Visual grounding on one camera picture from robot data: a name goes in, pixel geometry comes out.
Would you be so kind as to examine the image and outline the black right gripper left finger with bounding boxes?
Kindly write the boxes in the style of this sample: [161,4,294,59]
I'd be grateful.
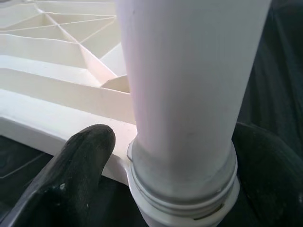
[0,124,116,227]

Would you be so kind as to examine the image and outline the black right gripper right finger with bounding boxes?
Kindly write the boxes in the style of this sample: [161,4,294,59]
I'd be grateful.
[220,122,303,227]

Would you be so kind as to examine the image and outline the white plastic table top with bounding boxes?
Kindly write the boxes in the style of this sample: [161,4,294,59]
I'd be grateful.
[0,0,240,227]

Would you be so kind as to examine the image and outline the white plastic table leg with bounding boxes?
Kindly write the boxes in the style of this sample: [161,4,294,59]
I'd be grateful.
[113,0,270,213]

